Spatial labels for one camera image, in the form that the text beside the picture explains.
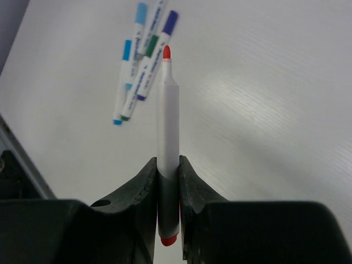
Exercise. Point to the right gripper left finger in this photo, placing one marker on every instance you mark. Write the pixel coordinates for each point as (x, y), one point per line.
(128, 234)

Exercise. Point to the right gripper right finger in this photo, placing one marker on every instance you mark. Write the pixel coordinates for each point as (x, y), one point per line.
(195, 194)

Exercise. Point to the red marker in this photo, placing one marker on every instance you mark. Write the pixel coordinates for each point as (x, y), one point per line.
(168, 153)

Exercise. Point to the teal green marker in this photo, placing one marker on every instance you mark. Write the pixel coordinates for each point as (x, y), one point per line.
(131, 99)

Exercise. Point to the grey marker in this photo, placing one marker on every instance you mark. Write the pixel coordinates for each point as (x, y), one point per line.
(152, 24)

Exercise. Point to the purple marker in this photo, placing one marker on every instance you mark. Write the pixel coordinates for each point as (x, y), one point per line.
(157, 56)

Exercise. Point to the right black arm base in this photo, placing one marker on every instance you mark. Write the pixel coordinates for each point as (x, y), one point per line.
(15, 183)

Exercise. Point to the light blue marker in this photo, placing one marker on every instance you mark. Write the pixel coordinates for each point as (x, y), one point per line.
(140, 20)

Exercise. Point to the aluminium front rail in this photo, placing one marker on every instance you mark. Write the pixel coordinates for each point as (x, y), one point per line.
(12, 144)

